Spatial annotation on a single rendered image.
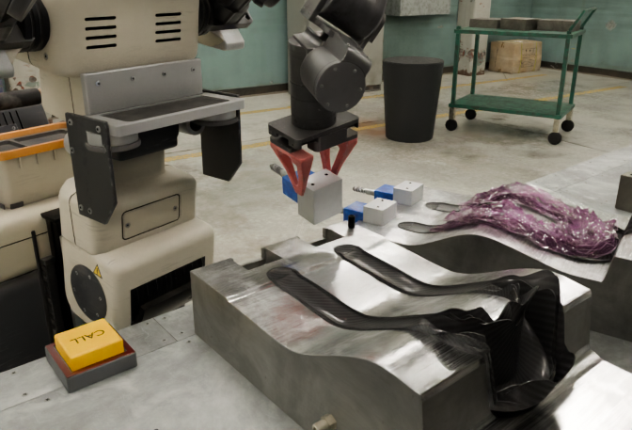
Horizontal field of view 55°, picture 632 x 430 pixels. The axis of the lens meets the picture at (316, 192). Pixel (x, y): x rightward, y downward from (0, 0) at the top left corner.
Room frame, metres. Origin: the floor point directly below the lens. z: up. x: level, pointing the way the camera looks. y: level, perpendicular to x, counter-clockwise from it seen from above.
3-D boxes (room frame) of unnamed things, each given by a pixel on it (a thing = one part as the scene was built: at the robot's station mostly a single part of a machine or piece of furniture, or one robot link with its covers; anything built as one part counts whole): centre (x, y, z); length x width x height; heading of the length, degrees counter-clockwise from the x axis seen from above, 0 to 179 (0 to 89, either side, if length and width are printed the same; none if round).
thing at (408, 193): (1.04, -0.13, 0.86); 0.13 x 0.05 x 0.05; 57
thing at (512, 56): (8.48, -2.76, 0.20); 0.63 x 0.44 x 0.40; 123
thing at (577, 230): (0.85, -0.32, 0.90); 0.26 x 0.18 x 0.08; 57
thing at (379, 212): (0.95, -0.07, 0.86); 0.13 x 0.05 x 0.05; 57
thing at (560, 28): (4.98, -1.65, 0.50); 0.98 x 0.55 x 1.01; 58
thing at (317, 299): (0.58, -0.10, 0.92); 0.35 x 0.16 x 0.09; 39
